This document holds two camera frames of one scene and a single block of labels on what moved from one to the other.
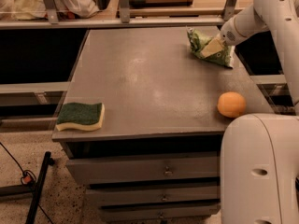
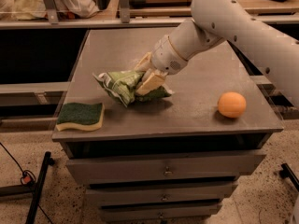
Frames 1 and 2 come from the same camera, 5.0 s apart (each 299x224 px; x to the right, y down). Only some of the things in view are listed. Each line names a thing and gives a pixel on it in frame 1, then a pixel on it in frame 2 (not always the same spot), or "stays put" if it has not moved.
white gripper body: x=228 y=33 -> x=164 y=57
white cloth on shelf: x=27 y=3 stays put
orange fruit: x=231 y=105 stays put
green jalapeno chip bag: x=197 y=41 -> x=121 y=86
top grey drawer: x=195 y=165 stays put
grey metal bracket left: x=49 y=4 stays put
